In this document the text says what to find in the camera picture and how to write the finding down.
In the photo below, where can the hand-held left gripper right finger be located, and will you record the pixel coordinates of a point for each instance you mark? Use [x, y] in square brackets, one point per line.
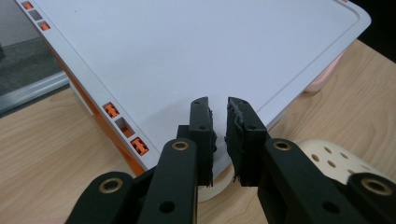
[280, 174]

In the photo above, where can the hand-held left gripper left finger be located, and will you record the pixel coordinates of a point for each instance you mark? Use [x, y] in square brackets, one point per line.
[182, 168]

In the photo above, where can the cream perforated clog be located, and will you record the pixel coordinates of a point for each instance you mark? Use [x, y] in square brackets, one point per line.
[336, 161]

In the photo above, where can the pink slipper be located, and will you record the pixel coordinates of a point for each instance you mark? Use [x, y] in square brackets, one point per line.
[323, 79]

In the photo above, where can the metal floor rail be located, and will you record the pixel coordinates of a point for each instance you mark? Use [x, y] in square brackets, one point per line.
[31, 91]

